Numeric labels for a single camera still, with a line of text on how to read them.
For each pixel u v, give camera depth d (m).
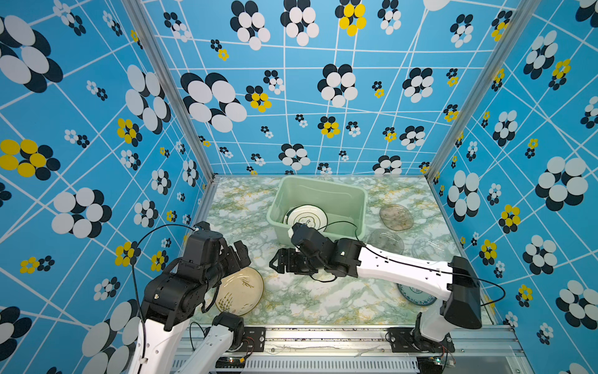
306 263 0.59
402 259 0.47
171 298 0.37
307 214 1.02
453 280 0.42
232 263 0.55
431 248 0.94
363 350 0.72
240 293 0.83
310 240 0.53
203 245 0.42
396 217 1.05
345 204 0.92
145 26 0.71
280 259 0.63
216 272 0.50
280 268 0.62
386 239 0.97
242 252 0.57
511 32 0.72
